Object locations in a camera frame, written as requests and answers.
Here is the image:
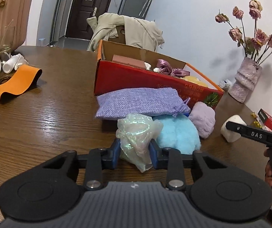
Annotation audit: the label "beige coat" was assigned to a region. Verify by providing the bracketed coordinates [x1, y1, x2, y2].
[86, 12, 165, 53]

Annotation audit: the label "wooden chair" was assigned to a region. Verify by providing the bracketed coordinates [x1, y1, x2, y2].
[107, 26, 127, 44]

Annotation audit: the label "small white bottle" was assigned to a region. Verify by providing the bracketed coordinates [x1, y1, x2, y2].
[219, 78, 233, 90]

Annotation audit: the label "blue plush toy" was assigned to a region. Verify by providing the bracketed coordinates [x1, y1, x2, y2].
[153, 115, 202, 155]

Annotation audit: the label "orange elastic strap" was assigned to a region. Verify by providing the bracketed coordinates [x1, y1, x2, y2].
[0, 64, 43, 104]

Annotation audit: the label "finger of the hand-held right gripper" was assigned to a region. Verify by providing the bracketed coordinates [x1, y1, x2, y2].
[225, 121, 271, 146]

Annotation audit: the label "yellow fallen petals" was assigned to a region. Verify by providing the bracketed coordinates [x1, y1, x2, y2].
[251, 111, 263, 128]

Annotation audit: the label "purple satin hair band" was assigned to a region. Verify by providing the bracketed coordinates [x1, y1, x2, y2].
[153, 59, 190, 78]

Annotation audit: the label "small white fuzzy toy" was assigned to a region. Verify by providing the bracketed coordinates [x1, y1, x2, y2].
[144, 62, 160, 73]

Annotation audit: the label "dried pink roses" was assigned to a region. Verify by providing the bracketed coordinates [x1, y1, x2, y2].
[215, 0, 272, 65]

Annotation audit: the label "dark brown door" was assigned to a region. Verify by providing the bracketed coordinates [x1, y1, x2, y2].
[65, 0, 116, 40]

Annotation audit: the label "white foam ball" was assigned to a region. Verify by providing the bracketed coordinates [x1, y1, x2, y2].
[221, 114, 247, 143]

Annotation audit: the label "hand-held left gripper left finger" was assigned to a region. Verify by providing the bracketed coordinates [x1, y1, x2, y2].
[41, 138, 121, 191]

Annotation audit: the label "pink textured vase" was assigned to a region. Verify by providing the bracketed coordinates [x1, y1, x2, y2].
[228, 56, 263, 103]

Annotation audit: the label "clear plastic container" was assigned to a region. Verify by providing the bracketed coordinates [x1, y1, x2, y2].
[0, 26, 15, 53]

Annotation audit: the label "red cardboard box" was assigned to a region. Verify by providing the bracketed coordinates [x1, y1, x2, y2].
[93, 39, 225, 111]

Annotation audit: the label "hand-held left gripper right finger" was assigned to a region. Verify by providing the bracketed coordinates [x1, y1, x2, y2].
[149, 138, 231, 192]

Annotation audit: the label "grey refrigerator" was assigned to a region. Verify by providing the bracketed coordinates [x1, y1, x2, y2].
[117, 0, 157, 20]

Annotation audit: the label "hanging umbrella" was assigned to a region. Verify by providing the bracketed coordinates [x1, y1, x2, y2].
[139, 0, 156, 17]

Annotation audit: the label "yellow plush toy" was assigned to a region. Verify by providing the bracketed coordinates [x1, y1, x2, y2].
[182, 75, 209, 88]

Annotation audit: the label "lavender fluffy cloth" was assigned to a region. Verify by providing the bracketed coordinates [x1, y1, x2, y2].
[188, 101, 216, 139]

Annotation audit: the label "purple burlap drawstring bag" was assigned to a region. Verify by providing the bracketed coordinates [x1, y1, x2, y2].
[95, 88, 192, 120]

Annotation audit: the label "white tube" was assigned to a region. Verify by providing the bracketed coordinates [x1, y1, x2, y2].
[2, 53, 29, 74]

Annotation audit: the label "red small box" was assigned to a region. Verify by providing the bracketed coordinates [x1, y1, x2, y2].
[257, 108, 272, 133]

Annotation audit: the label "pink hard suitcase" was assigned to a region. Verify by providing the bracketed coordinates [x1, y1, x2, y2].
[0, 0, 33, 53]

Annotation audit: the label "iridescent plastic bag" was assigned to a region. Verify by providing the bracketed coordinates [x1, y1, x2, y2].
[116, 113, 164, 173]

